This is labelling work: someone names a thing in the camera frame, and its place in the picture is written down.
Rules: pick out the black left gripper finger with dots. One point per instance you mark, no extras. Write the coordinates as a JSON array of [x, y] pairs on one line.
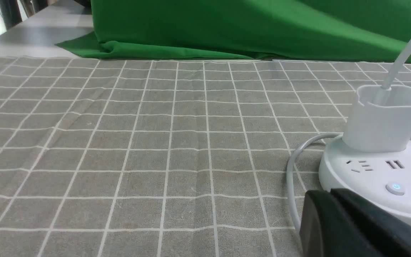
[[341, 223]]

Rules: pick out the white desk lamp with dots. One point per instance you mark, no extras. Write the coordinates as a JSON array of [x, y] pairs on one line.
[[373, 155]]

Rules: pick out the green backdrop cloth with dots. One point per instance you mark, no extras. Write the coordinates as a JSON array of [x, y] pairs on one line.
[[325, 30]]

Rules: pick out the grey grid-pattern tablecloth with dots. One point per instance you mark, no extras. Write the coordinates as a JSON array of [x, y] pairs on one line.
[[146, 158]]

